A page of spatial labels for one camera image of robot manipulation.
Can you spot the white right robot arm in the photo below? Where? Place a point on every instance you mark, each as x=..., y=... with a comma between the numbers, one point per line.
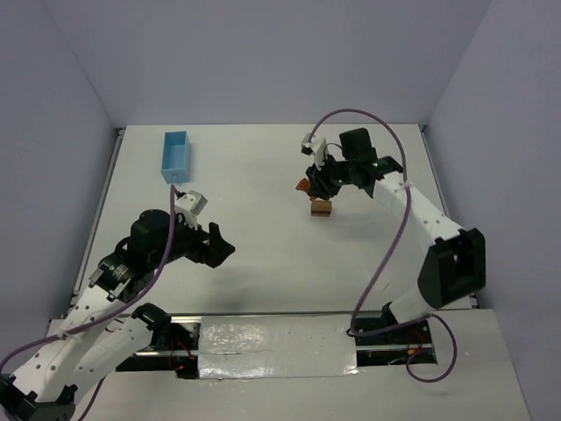
x=454, y=265

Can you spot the light oak rectangular block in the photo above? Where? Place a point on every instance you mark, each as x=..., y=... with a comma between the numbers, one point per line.
x=321, y=205

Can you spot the blue wooden drawer box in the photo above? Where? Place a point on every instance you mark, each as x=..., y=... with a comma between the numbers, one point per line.
x=175, y=165

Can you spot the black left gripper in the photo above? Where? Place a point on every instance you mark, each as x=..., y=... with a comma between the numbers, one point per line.
x=209, y=245

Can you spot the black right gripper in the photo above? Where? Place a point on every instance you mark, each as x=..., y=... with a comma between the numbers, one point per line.
x=319, y=183

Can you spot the walnut base block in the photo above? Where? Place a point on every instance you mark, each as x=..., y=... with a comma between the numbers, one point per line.
x=320, y=213

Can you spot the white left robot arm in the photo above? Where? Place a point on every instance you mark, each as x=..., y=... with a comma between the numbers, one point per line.
x=107, y=324

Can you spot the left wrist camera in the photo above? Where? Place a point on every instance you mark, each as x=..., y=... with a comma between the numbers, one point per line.
x=189, y=205

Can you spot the orange arch wood block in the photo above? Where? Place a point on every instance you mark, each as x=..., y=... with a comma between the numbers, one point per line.
x=303, y=185

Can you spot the silver tape strip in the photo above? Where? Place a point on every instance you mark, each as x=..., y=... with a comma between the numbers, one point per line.
x=275, y=347

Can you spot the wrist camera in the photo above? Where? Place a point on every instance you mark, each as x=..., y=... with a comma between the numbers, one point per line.
x=315, y=146
x=189, y=205

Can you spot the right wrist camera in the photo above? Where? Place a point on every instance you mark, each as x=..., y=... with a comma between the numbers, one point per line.
x=315, y=146

